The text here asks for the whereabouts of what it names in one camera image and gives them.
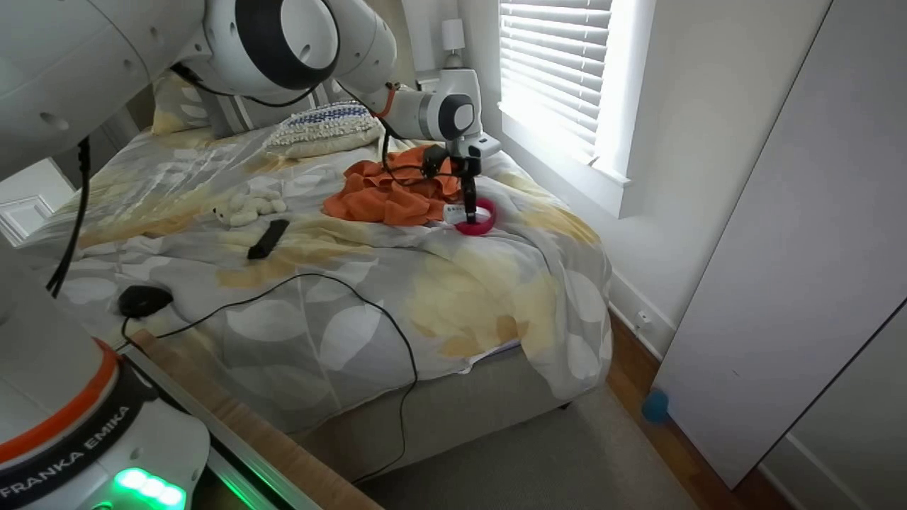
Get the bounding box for white wardrobe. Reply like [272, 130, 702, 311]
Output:
[650, 0, 907, 510]

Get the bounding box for orange cloth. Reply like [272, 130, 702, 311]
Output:
[320, 145, 466, 229]

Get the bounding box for black remote control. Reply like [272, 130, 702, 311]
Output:
[248, 217, 292, 264]

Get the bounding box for thin black cable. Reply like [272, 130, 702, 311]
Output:
[120, 270, 422, 484]

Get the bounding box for blue white patterned pillow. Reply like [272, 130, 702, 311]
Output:
[267, 101, 386, 159]

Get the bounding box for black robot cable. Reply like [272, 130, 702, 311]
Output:
[46, 137, 93, 301]

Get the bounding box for blue ball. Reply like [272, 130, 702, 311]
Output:
[642, 387, 676, 424]

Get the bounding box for pink bowl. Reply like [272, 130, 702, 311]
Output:
[450, 195, 501, 237]

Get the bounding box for white plush toy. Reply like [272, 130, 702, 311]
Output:
[208, 192, 286, 229]

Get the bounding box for grey bed base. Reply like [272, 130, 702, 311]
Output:
[300, 342, 578, 478]

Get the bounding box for white window blinds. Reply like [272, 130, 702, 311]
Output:
[496, 0, 619, 159]

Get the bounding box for black puck-shaped device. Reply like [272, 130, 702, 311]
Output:
[116, 283, 175, 321]

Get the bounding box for aluminium frame rails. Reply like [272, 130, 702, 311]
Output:
[202, 443, 286, 510]

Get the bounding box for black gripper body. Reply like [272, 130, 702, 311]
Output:
[419, 130, 501, 178]

